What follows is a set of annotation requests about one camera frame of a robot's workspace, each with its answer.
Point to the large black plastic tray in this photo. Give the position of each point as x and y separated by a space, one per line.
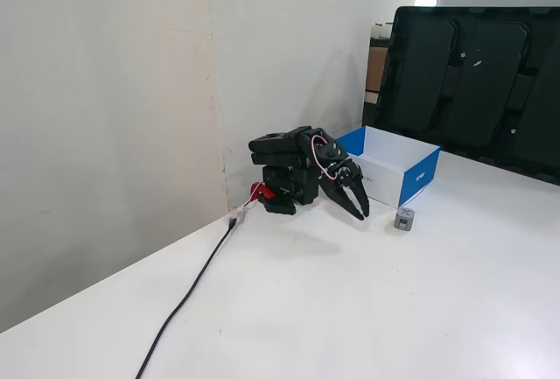
472 86

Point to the brown cardboard carton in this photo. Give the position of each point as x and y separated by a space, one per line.
375 72

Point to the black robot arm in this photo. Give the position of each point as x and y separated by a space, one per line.
284 177

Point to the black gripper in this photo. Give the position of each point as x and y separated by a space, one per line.
346 183

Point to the red plastic clamp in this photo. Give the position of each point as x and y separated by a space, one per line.
262 191

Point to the blue and white cardboard box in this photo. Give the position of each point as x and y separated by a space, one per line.
385 169

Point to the small gray block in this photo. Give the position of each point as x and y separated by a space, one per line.
404 220

